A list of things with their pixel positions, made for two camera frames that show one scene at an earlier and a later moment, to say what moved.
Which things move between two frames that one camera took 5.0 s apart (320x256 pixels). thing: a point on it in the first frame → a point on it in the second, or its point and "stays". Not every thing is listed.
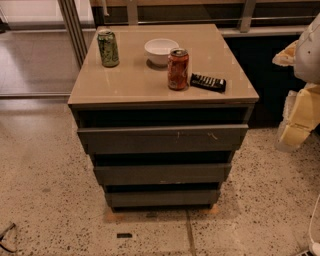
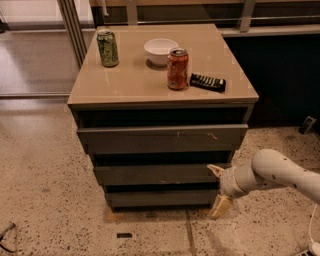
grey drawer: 166,173 stays
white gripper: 309,56 → 227,183
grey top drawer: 223,138 stays
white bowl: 159,49 stays
